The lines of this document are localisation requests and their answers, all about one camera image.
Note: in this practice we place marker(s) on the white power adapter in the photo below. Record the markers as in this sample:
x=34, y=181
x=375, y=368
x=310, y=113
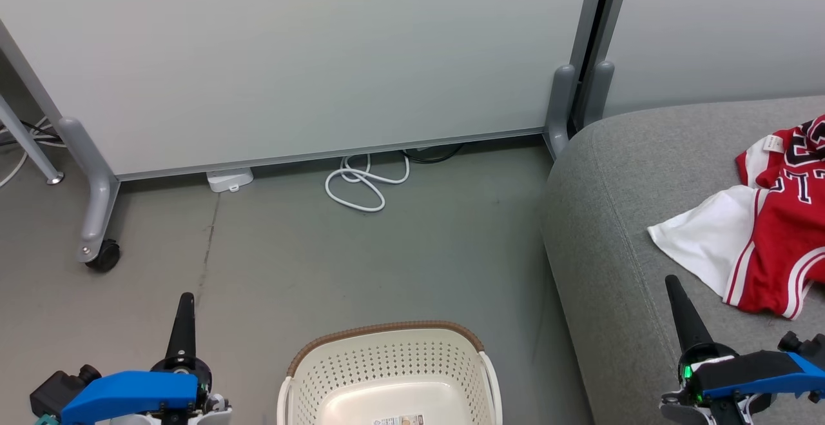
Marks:
x=230, y=180

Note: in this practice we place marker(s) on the black caster wheel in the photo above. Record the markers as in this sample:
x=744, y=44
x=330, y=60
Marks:
x=105, y=257

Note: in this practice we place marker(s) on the red and white basketball jersey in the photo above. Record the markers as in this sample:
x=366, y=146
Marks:
x=780, y=244

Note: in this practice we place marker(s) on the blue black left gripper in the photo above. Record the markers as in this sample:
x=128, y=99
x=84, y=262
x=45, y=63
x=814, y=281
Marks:
x=129, y=393

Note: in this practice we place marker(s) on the grey fabric sofa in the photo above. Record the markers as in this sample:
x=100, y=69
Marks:
x=631, y=322

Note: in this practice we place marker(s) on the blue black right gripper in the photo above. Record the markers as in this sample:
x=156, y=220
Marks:
x=747, y=373

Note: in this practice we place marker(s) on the narrow white partition panel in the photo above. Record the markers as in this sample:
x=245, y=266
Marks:
x=709, y=31

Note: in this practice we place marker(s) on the wide white partition panel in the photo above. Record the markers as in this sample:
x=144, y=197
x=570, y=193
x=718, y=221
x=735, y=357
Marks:
x=290, y=57

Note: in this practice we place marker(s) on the cream perforated laundry basket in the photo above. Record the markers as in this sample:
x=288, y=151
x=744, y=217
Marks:
x=387, y=373

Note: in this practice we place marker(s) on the grey partition foot with caster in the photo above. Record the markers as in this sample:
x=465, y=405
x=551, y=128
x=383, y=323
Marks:
x=97, y=186

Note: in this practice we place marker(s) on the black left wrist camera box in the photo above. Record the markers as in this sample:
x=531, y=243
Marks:
x=58, y=389

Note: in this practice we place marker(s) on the grey table leg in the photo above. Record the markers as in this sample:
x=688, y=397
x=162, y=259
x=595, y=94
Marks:
x=29, y=148

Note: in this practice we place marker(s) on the short grey partition foot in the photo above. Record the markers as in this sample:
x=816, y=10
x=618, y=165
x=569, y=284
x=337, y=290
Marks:
x=559, y=102
x=599, y=89

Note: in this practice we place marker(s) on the basket label sticker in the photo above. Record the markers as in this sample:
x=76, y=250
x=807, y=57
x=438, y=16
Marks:
x=396, y=420

